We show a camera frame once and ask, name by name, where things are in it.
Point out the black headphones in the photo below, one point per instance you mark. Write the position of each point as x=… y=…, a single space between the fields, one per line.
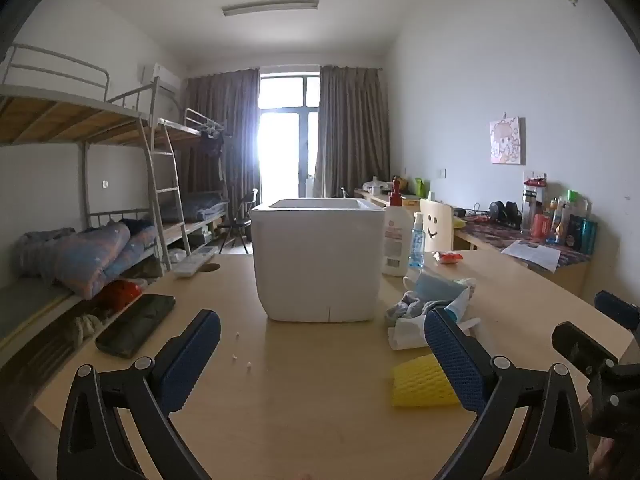
x=505 y=212

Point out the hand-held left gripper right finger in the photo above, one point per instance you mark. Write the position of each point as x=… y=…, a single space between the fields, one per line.
x=455 y=360

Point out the pale shoes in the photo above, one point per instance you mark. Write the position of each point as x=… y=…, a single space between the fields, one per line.
x=82 y=327

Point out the red snack packet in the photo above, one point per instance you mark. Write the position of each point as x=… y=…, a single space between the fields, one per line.
x=450 y=258

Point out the white lotion pump bottle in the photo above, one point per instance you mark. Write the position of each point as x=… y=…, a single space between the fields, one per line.
x=396 y=240

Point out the pink wall poster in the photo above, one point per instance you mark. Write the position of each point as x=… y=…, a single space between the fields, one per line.
x=506 y=140

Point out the white power strip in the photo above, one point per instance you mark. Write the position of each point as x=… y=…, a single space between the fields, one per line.
x=192 y=262

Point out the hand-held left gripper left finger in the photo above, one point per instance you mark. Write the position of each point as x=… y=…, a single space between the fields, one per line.
x=192 y=355

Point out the blue face mask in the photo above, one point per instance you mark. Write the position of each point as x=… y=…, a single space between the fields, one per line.
x=435 y=287

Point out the dark blue quilt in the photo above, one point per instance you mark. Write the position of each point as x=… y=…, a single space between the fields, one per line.
x=195 y=205

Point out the printed paper sheet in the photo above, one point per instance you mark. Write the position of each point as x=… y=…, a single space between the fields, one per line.
x=532 y=255

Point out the grey cloth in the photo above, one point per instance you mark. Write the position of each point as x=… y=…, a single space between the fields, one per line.
x=405 y=307

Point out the group of toiletry bottles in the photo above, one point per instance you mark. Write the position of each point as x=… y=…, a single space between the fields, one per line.
x=560 y=225

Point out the black flat case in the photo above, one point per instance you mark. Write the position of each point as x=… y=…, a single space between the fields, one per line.
x=135 y=325

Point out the dark hanging clothes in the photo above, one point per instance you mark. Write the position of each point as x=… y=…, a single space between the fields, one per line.
x=212 y=152

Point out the long wooden desk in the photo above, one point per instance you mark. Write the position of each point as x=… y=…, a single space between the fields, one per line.
x=570 y=272

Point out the white tissue packet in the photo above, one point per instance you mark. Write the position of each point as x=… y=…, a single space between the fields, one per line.
x=405 y=335

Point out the wooden smiley face chair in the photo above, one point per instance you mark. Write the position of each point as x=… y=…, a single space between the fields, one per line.
x=436 y=225

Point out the ceiling tube light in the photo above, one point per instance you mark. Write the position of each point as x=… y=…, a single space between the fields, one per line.
x=270 y=7

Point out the black folding chair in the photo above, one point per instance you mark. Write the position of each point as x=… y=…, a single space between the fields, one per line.
x=240 y=222

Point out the white squeeze tube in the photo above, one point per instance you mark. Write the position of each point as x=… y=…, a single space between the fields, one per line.
x=457 y=305

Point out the green bag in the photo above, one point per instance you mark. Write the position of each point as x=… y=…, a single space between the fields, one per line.
x=420 y=187

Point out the brown curtain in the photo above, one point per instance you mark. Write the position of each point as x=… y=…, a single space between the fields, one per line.
x=220 y=135
x=350 y=130

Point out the grey blanket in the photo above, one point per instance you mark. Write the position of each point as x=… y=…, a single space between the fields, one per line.
x=40 y=250

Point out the pink blue star quilt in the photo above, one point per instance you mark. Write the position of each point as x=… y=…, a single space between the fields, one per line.
x=100 y=255

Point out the glass balcony door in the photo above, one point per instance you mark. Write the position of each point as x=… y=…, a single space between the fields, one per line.
x=285 y=150

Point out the red bag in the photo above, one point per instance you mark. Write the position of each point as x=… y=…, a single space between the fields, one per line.
x=120 y=292

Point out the white foam box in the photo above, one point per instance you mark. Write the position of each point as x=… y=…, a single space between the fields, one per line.
x=315 y=260

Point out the grey metal bunk bed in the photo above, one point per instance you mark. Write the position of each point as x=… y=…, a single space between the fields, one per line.
x=75 y=117
x=192 y=130

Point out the white air conditioner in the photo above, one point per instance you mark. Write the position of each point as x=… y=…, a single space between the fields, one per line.
x=160 y=77

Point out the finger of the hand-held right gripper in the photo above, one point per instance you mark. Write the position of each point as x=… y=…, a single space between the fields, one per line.
x=617 y=306
x=580 y=345

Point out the blue spray bottle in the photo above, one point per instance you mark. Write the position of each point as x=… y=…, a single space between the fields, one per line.
x=416 y=250

